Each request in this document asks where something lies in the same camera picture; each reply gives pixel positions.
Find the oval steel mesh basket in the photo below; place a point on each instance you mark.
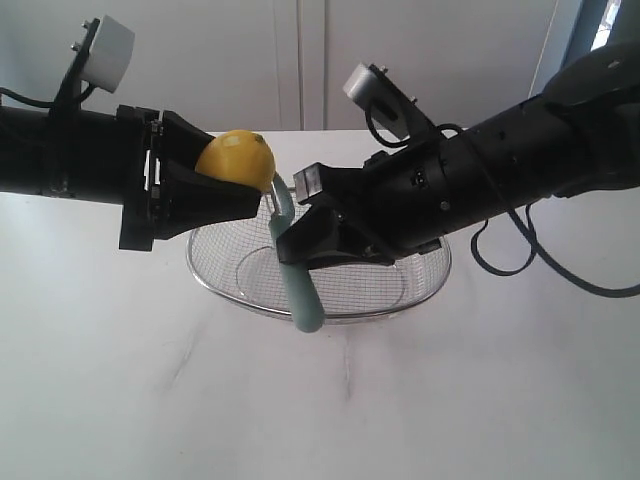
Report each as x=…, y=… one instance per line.
x=237, y=261

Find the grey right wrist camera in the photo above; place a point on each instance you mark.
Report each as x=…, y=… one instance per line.
x=372, y=90

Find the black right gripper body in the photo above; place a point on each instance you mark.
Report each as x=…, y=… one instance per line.
x=399, y=204

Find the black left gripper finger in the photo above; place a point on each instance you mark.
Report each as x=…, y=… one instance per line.
x=188, y=200
x=182, y=142

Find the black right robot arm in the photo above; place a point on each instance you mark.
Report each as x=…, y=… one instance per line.
x=579, y=134

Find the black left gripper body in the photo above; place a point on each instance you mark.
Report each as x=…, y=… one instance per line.
x=144, y=130

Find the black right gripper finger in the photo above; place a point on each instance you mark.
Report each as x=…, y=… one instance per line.
x=319, y=184
x=320, y=239

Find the teal handled peeler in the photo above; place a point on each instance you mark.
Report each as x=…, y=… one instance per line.
x=305, y=306

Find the yellow lemon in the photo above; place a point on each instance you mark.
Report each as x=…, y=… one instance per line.
x=239, y=156

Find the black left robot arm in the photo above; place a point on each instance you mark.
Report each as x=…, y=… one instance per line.
x=74, y=154

